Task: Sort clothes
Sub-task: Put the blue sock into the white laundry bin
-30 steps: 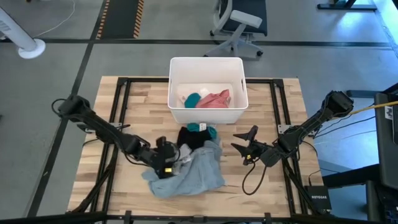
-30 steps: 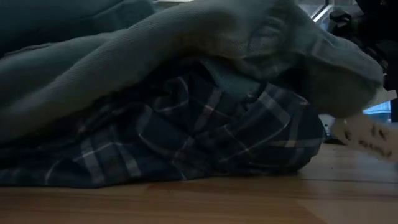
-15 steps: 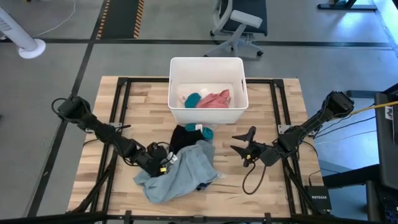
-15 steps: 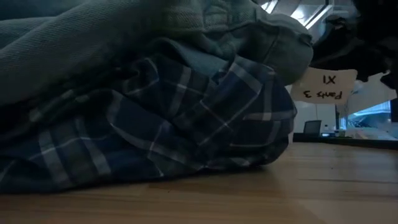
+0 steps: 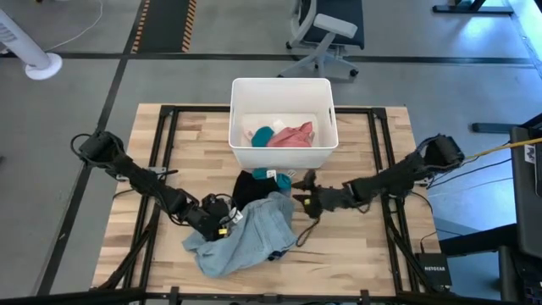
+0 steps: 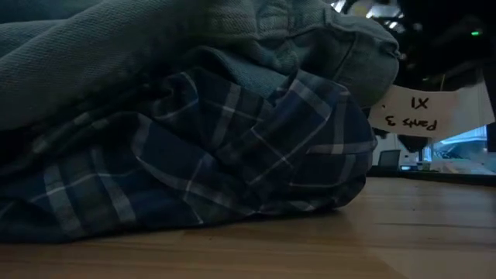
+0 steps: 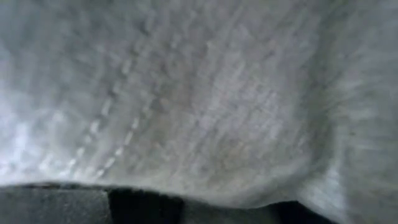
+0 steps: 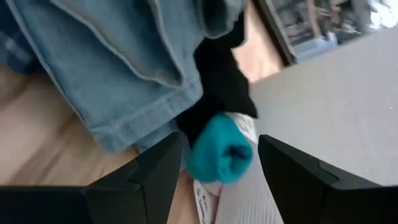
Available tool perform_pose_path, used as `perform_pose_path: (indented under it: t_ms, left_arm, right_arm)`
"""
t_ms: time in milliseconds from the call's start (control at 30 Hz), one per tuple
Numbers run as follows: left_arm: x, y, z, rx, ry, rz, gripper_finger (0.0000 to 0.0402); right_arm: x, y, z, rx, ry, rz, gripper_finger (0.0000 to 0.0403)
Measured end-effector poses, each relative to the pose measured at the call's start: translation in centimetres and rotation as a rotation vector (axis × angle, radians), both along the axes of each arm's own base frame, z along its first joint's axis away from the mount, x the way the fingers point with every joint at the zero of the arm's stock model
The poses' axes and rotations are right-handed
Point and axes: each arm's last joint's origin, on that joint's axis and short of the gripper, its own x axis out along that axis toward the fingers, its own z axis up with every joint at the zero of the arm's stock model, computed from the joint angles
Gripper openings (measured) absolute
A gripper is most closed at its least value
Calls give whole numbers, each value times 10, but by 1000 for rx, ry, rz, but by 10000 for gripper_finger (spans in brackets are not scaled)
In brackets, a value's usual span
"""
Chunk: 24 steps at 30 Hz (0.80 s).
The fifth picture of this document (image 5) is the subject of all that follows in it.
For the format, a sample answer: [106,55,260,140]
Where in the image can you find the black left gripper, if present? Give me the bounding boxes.
[187,193,243,243]

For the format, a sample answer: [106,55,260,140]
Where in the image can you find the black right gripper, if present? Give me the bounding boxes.
[290,169,353,220]

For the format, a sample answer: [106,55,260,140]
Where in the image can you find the teal sock with white label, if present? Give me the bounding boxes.
[252,167,294,192]

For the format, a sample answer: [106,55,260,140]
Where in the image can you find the light blue denim jeans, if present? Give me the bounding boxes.
[181,191,299,280]

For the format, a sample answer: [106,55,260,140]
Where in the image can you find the black garment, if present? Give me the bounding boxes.
[231,169,283,212]

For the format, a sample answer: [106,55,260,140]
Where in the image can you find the coral pink garment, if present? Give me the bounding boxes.
[266,121,316,148]

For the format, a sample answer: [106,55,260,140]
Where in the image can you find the plain teal sock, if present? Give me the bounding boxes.
[251,125,276,148]

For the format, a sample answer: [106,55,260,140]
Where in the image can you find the white plastic laundry basket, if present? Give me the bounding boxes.
[228,77,340,170]

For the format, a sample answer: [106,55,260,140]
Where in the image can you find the grey office chair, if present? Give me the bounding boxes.
[277,0,366,81]

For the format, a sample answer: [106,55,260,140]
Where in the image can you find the black desk leg beam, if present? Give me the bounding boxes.
[438,223,520,258]

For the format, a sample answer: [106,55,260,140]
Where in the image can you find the black desk foot bar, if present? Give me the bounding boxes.
[472,121,528,134]
[431,0,515,15]

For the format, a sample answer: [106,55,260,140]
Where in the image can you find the black mat with hazard stripes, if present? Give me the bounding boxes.
[130,0,198,54]

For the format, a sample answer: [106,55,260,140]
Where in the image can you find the dark grey computer case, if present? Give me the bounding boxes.
[509,125,542,260]

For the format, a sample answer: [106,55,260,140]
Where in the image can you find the black box with blue lights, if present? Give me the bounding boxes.
[497,245,542,305]

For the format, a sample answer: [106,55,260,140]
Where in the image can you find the white tower fan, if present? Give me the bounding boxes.
[0,8,64,81]

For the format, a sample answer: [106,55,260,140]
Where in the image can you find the black dangling gripper cable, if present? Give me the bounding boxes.
[295,214,322,248]

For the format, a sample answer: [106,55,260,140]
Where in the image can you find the black arm base cable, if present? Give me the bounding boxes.
[111,188,139,201]

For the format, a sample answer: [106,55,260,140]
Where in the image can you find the black metal table frame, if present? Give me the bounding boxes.
[0,104,509,305]

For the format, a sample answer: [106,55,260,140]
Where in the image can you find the black switch cable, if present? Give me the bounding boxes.
[418,228,440,255]

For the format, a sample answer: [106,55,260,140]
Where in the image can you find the black Netgear network switch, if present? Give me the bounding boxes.
[413,252,453,290]

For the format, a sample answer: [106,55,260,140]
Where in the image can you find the black power cable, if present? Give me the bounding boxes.
[426,157,513,190]

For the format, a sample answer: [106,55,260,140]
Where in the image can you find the yellow cable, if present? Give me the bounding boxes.
[465,136,542,160]

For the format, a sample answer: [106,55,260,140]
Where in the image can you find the white floor cable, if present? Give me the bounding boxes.
[44,0,104,52]

